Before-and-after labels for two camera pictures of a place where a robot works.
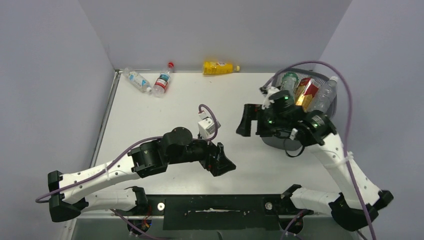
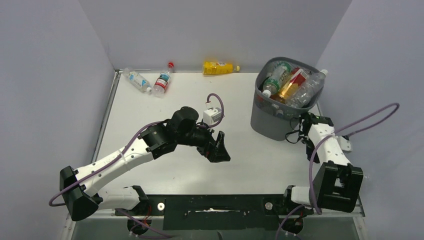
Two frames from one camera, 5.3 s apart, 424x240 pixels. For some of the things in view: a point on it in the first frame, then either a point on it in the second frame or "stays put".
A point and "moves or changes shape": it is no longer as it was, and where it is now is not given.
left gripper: x=222 y=164 -> x=215 y=150
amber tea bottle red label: x=307 y=88 -> x=295 y=77
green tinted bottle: x=289 y=81 -> x=276 y=79
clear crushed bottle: x=325 y=97 -> x=305 y=91
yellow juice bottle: x=211 y=68 stays put
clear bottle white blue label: x=136 y=80 stays put
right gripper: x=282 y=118 -> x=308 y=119
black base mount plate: x=231 y=212 stays put
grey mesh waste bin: x=292 y=142 moves or changes shape
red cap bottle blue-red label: x=162 y=81 stays put
